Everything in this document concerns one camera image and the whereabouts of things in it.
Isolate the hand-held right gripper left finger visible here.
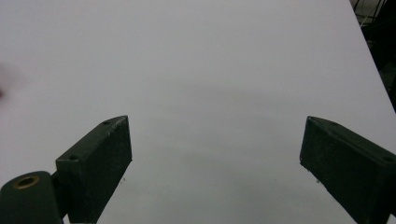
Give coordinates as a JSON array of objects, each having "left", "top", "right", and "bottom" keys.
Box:
[{"left": 50, "top": 115, "right": 134, "bottom": 224}]

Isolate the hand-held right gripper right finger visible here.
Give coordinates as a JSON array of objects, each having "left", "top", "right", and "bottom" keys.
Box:
[{"left": 299, "top": 116, "right": 396, "bottom": 224}]

